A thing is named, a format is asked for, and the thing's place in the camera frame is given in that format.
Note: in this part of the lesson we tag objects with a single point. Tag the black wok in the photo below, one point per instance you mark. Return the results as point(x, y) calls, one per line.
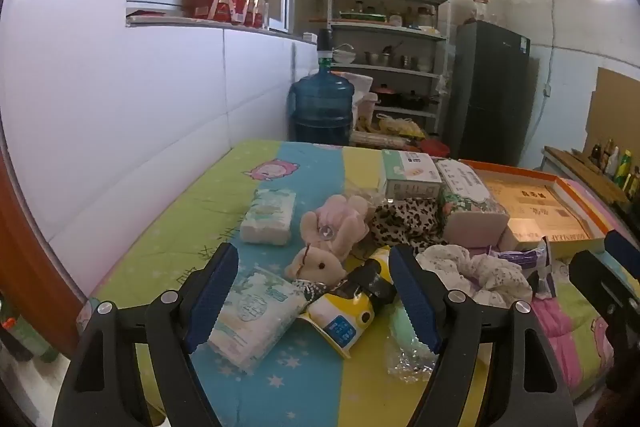
point(417, 101)

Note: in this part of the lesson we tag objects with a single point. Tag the wall power outlet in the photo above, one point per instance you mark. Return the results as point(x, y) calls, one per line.
point(547, 91)

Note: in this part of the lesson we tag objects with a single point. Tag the yellow black wipes packet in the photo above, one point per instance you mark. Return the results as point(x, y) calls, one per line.
point(340, 322)

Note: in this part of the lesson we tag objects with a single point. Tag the purple white wipes packet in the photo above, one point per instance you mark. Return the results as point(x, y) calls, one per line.
point(542, 272)
point(517, 257)

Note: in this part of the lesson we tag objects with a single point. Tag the floral tissue pack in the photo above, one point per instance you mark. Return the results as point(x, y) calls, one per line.
point(470, 217)

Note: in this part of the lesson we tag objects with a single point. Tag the beige plush bunny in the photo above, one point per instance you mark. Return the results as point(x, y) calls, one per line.
point(320, 264)

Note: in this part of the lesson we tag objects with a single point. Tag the orange cardboard box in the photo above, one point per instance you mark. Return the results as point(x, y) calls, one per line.
point(530, 202)

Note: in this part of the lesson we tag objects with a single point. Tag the blue water jug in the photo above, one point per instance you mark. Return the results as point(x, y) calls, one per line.
point(320, 107)

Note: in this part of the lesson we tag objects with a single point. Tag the dark grey refrigerator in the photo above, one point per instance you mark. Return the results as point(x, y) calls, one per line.
point(487, 97)

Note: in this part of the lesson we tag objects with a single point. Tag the white metal shelf rack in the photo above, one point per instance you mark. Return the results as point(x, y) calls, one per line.
point(380, 31)

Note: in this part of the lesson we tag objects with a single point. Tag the black white water pump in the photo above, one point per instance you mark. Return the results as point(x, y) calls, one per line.
point(325, 44)

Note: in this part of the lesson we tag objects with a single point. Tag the white green tissue pack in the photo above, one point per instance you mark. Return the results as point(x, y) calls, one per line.
point(255, 312)

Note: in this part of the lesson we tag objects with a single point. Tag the row of condiment bottles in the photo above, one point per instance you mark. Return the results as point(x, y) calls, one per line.
point(612, 162)

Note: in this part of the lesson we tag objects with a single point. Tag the pink plastic container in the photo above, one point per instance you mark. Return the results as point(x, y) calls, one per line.
point(366, 107)

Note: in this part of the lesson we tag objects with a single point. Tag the green white tissue box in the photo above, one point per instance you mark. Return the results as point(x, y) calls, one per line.
point(410, 172)

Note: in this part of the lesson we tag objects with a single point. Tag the thick white tissue pack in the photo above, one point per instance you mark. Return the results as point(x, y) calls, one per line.
point(267, 217)

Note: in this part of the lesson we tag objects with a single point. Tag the brown cardboard sheet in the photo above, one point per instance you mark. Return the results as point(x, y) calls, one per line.
point(615, 107)

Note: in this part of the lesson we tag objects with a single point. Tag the yellow plastic bag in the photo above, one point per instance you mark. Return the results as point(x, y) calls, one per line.
point(400, 127)

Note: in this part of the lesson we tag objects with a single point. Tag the leopard print cloth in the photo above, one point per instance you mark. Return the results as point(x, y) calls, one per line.
point(405, 222)

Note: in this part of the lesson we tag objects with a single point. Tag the white lace scrunchie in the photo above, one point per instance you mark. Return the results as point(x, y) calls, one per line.
point(480, 272)

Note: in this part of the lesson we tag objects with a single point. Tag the black pot red lid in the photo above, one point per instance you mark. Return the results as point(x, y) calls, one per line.
point(387, 96)

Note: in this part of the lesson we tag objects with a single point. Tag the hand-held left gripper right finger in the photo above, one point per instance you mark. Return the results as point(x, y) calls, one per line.
point(415, 302)

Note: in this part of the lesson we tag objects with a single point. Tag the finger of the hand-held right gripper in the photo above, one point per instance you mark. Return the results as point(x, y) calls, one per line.
point(625, 249)
point(592, 277)

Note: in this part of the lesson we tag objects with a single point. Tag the brown wooden door frame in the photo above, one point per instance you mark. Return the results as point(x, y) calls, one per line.
point(30, 247)

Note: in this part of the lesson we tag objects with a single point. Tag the counter with wooden board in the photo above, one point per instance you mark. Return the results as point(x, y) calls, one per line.
point(575, 162)

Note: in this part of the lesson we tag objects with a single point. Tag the glass jar red lid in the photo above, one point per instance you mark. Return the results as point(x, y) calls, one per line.
point(480, 9)

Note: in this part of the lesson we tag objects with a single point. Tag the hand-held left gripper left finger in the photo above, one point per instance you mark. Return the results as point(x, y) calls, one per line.
point(220, 297)

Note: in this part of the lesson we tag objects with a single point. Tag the white bowl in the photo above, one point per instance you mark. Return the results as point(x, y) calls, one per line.
point(344, 57)

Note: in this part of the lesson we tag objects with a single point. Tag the pink plush toy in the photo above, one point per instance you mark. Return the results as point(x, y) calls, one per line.
point(345, 217)

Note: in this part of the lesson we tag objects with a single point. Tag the green puff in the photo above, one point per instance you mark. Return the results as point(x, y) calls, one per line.
point(405, 332)

